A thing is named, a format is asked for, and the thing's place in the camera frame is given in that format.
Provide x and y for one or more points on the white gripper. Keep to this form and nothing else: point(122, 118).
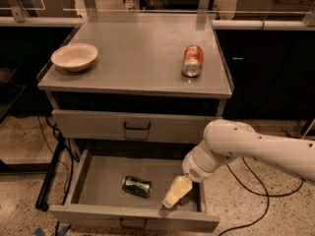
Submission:
point(192, 168)

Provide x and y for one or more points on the green soda can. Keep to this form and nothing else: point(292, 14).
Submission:
point(137, 187)

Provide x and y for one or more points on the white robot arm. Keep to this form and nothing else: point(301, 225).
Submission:
point(224, 140)

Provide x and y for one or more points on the open middle drawer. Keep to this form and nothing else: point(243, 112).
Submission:
point(96, 197)

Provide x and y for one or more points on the grey drawer cabinet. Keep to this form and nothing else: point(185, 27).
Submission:
point(138, 70)

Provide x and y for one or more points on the red soda can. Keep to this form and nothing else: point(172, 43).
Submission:
point(193, 61)

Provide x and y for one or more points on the closed top drawer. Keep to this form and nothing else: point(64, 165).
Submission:
point(123, 126)

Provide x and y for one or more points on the white bowl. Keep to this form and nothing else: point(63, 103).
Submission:
point(74, 57)

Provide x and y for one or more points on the clear water bottle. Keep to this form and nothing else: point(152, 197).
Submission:
point(129, 4)

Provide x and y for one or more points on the white horizontal rail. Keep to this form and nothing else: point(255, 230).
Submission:
point(260, 25)

